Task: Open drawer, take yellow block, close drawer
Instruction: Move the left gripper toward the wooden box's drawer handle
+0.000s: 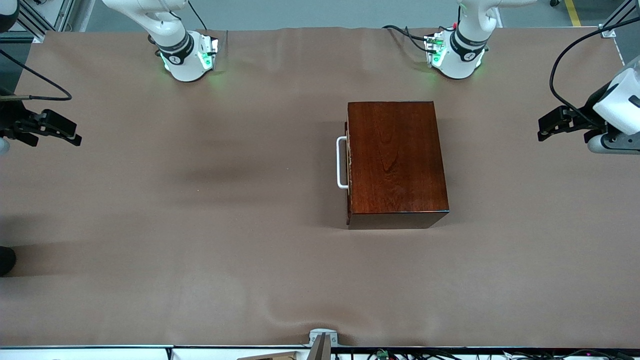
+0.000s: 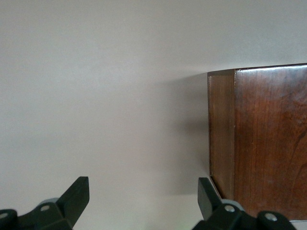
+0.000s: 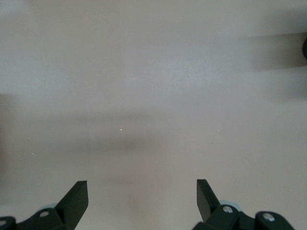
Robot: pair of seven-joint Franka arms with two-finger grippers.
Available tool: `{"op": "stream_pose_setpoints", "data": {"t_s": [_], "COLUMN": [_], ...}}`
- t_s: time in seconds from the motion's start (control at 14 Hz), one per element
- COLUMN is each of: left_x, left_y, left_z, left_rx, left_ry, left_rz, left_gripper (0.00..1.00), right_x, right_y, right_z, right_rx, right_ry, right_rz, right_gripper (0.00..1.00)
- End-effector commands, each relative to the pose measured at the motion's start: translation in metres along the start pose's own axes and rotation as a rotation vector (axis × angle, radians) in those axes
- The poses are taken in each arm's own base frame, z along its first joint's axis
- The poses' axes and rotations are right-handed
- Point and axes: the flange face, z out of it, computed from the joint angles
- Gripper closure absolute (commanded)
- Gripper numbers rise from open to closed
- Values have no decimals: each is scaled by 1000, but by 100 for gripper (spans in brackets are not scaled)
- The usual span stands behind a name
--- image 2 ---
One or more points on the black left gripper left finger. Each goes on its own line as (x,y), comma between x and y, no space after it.
(74,198)

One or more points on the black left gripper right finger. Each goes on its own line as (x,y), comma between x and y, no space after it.
(206,201)

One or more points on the dark wooden drawer cabinet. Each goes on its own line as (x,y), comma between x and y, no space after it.
(263,131)

